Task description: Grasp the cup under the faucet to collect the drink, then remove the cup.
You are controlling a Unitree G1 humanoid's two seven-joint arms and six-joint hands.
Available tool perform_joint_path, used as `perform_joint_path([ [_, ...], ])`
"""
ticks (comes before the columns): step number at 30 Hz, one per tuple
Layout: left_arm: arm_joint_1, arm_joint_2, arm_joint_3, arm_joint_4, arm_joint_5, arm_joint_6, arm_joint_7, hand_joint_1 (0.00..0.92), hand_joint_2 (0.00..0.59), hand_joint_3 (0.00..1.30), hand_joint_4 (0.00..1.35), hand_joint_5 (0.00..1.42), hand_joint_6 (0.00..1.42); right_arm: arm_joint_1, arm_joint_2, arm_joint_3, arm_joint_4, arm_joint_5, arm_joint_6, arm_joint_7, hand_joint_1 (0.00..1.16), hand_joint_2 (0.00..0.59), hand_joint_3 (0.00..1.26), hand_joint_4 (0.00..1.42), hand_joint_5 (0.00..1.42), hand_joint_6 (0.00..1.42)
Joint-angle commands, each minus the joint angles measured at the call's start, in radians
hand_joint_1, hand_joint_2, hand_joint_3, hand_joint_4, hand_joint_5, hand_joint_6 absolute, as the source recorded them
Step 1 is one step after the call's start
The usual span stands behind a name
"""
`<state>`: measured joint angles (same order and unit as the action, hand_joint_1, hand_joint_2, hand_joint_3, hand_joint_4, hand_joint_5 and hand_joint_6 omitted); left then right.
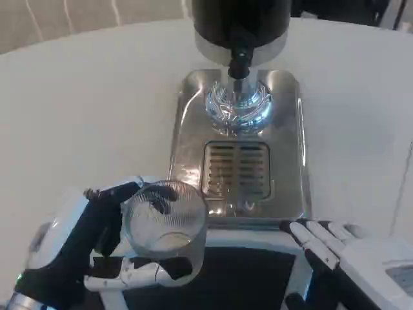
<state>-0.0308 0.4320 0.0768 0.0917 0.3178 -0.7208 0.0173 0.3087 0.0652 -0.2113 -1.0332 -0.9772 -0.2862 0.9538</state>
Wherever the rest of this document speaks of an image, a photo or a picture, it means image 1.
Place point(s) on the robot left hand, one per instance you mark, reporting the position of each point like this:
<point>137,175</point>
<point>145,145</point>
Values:
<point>87,226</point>

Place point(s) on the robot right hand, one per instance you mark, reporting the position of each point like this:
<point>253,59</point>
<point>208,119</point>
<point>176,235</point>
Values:
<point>358,258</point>

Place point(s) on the clear ribbed glass cup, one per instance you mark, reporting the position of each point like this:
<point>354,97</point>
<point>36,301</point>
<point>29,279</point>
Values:
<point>167,226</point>

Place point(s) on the robot left silver forearm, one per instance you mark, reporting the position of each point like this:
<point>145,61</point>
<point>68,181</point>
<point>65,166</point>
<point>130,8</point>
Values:
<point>17,301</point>

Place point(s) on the white framed black panel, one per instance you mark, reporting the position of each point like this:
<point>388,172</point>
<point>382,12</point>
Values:
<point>226,277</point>

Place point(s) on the steel drip tray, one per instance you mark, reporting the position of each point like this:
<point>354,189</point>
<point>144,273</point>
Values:
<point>190,129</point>

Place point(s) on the slotted steel drain grid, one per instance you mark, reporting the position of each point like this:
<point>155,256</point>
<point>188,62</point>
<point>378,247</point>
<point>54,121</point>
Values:
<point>237,169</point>

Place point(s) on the black dispenser tap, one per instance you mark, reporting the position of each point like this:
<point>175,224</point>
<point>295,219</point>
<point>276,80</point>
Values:
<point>240,61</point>

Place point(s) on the black steel drink dispenser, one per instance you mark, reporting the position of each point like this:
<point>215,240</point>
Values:
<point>213,22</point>

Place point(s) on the dark background furniture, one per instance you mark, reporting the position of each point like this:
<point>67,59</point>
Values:
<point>348,11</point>

